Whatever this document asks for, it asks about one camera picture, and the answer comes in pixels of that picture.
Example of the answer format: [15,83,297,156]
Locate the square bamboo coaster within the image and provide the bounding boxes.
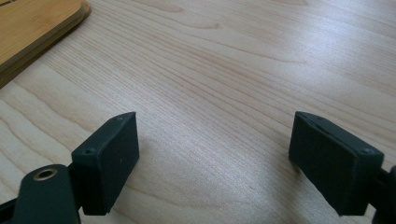
[0,0,84,75]
[0,2,92,90]

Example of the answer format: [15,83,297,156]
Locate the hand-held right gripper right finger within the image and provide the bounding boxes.
[288,111,385,217]

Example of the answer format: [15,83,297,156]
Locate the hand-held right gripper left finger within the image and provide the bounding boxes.
[70,111,140,217]

